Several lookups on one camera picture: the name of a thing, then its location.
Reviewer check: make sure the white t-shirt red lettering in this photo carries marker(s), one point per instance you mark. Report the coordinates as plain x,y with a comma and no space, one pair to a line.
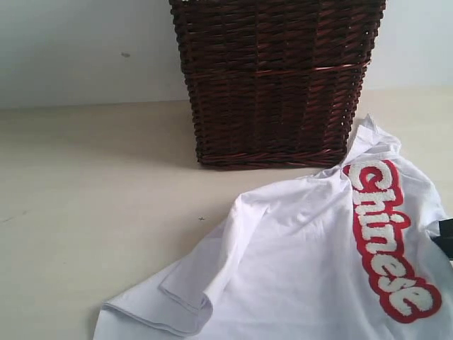
348,253

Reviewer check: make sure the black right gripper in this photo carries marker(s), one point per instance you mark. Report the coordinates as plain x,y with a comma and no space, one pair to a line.
445,239

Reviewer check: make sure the dark brown wicker basket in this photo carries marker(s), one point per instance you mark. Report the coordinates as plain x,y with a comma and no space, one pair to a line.
274,84

